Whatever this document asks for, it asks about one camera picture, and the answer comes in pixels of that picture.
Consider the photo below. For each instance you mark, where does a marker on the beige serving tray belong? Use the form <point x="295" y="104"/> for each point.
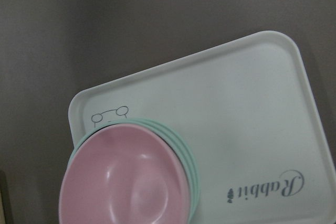
<point x="246" y="110"/>

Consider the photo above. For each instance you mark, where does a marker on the stacked green bowls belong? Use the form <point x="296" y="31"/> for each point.
<point x="174" y="141"/>

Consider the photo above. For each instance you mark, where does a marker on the small pink bowl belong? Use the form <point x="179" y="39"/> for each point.
<point x="124" y="174"/>

